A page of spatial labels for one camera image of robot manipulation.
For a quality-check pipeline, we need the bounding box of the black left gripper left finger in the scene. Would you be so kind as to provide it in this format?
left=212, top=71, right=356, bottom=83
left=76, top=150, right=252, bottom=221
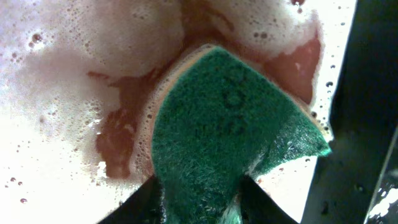
left=98, top=176, right=163, bottom=224

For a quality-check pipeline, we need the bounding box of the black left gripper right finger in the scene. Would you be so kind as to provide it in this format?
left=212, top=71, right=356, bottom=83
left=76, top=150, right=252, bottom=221
left=240, top=175, right=298, bottom=224

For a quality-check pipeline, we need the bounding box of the green scouring sponge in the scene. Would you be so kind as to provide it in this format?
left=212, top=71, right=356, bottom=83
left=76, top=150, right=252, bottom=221
left=151, top=47, right=331, bottom=223

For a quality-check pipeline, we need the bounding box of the black rectangular soapy water tray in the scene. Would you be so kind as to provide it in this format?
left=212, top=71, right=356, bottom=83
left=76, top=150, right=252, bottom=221
left=1, top=1, right=397, bottom=223

